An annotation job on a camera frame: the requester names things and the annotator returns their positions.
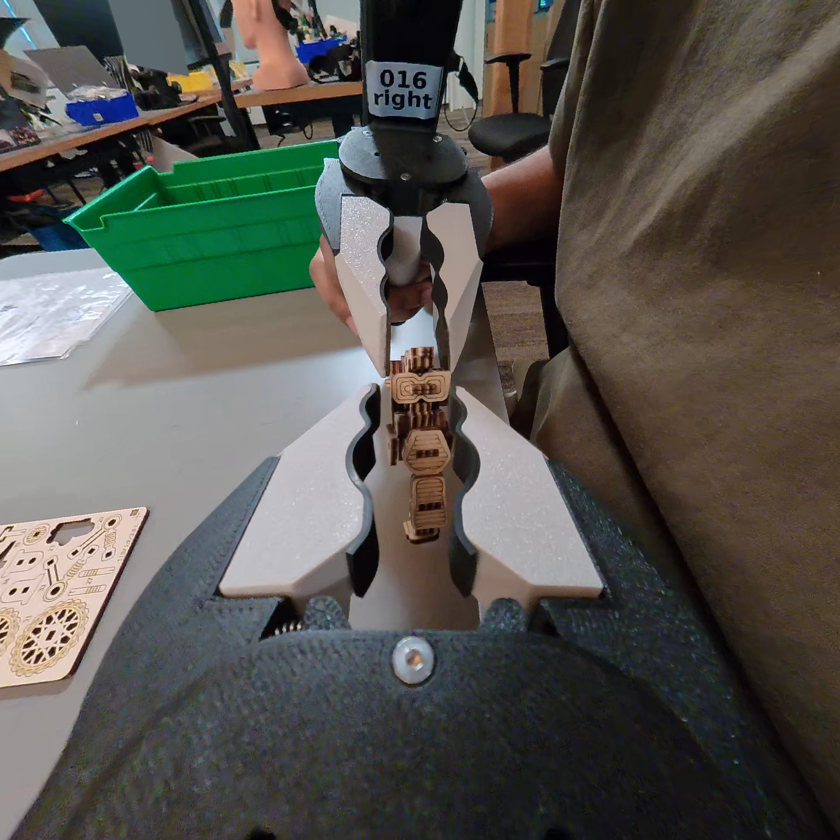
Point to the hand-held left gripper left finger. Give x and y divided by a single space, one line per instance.
295 525

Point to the long wooden workbench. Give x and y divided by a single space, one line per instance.
295 94

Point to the wooden parts sheet with wheels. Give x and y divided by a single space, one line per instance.
98 590

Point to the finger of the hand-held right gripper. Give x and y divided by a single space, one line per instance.
358 249
463 249

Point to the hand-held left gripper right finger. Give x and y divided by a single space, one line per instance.
525 531

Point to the mannequin head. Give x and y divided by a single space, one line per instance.
272 52

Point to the blue parts bin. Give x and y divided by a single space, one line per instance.
315 52
98 111

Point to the person's olive shirt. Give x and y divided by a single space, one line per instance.
689 394

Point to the grey desk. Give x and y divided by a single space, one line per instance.
197 407

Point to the person's right hand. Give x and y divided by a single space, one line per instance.
325 275

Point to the green plastic bin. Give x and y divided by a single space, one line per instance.
216 262

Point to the yellow parts bin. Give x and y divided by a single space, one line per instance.
193 82

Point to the laminated paper sheet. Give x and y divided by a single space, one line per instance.
52 315

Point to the wooden model assembly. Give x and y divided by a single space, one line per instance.
420 453

